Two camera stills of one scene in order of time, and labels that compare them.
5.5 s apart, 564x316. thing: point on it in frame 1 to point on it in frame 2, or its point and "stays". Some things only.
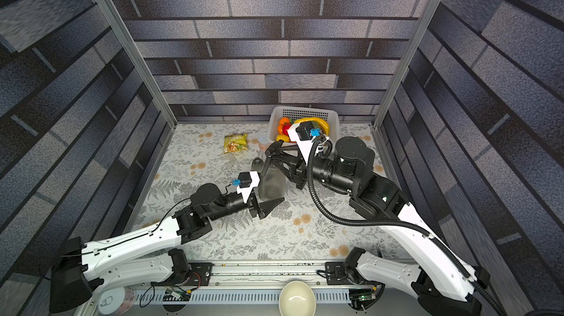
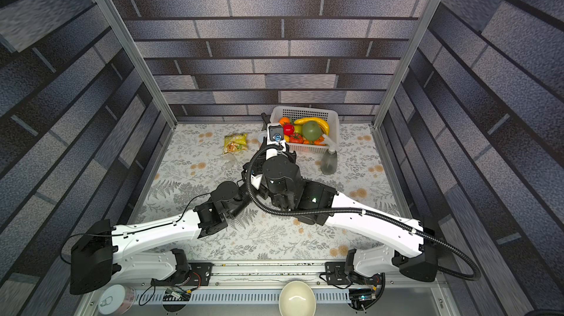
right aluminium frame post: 427,15 stays
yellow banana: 323,125 stays
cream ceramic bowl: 297,298 stays
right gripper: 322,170 to 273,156
